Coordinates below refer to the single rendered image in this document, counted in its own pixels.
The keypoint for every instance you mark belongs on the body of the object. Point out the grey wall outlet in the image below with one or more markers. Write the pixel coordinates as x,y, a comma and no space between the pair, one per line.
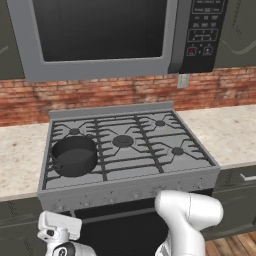
183,81

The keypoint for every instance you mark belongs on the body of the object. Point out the dark green drawer front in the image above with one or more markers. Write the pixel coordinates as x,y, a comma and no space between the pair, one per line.
233,176

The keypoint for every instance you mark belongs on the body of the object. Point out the dark grey cooking pot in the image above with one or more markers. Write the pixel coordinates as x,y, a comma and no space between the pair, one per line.
75,160

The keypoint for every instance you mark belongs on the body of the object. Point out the grey stove knob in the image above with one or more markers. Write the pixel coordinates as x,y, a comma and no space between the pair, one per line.
135,195
86,203
110,199
60,208

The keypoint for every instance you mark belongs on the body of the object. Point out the grey microwave oven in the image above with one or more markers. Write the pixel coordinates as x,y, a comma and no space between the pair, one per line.
100,68

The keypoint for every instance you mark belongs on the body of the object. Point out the dark green wall cupboard door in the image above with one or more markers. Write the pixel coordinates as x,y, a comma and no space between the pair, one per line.
238,26
10,33

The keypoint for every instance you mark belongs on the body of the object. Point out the black oven door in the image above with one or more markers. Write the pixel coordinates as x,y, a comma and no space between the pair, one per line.
123,233

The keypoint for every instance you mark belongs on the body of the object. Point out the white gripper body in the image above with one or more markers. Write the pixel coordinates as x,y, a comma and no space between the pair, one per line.
63,224

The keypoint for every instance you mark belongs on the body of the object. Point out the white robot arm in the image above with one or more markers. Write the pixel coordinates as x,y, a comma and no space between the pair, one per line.
188,213

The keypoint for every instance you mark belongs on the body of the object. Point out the dark green base cupboard door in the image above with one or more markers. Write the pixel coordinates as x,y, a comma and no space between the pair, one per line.
236,213
20,226

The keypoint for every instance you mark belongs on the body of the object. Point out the microwave door with dark window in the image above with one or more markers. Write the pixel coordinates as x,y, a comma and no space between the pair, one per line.
96,30

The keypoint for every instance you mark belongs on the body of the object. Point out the grey gas stove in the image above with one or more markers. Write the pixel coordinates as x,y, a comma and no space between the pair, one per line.
140,156

